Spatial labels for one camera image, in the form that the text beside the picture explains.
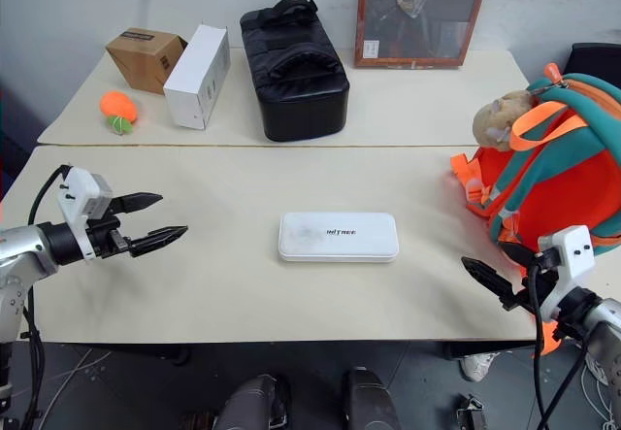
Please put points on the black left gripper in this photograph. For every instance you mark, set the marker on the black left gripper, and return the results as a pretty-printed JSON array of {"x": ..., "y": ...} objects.
[{"x": 107, "y": 238}]

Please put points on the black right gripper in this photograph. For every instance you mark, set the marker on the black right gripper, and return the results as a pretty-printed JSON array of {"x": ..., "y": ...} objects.
[{"x": 543, "y": 279}]

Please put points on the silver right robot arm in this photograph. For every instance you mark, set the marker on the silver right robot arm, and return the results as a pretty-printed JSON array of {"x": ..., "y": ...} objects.
[{"x": 601, "y": 318}]

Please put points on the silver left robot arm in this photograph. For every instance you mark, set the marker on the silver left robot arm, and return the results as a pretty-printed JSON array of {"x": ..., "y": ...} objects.
[{"x": 24, "y": 248}]

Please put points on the orange and teal backpack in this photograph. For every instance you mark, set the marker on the orange and teal backpack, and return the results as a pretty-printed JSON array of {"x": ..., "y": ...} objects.
[{"x": 563, "y": 177}]

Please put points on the white rectangular case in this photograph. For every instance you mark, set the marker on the white rectangular case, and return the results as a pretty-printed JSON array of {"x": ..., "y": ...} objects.
[{"x": 338, "y": 237}]

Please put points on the white sneaker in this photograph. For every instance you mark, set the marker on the white sneaker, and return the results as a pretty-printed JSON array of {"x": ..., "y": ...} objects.
[{"x": 478, "y": 367}]

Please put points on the orange plush fruit toy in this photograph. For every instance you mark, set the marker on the orange plush fruit toy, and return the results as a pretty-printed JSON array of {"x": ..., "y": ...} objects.
[{"x": 118, "y": 107}]

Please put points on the white cardboard box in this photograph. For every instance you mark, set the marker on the white cardboard box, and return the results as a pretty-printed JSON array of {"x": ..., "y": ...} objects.
[{"x": 196, "y": 80}]

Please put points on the beige plush toy charm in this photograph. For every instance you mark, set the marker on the beige plush toy charm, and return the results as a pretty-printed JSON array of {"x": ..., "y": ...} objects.
[{"x": 497, "y": 119}]

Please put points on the black metal clamp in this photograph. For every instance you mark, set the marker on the black metal clamp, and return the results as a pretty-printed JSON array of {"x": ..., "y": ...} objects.
[{"x": 469, "y": 413}]

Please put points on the brown cardboard box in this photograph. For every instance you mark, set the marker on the brown cardboard box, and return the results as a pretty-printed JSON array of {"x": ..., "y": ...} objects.
[{"x": 143, "y": 58}]

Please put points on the dark rounded shape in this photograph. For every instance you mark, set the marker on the dark rounded shape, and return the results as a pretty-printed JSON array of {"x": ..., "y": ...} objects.
[
  {"x": 254, "y": 403},
  {"x": 371, "y": 401}
]

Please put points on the black padded carry bag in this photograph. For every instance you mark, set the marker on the black padded carry bag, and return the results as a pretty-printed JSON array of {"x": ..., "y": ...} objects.
[{"x": 296, "y": 85}]

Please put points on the black chair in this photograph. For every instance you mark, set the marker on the black chair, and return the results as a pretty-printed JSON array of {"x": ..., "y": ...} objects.
[{"x": 594, "y": 63}]

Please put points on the wood framed picture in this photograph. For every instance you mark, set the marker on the wood framed picture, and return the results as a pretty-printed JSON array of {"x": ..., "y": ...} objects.
[{"x": 417, "y": 12}]

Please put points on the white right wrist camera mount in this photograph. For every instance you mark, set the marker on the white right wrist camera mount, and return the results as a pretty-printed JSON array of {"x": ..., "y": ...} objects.
[{"x": 575, "y": 250}]

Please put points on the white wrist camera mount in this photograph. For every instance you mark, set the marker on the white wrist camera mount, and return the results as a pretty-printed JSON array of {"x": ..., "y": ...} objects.
[
  {"x": 77, "y": 192},
  {"x": 575, "y": 250}
]

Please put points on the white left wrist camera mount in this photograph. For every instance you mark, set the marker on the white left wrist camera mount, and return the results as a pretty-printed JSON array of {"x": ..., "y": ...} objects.
[{"x": 77, "y": 192}]

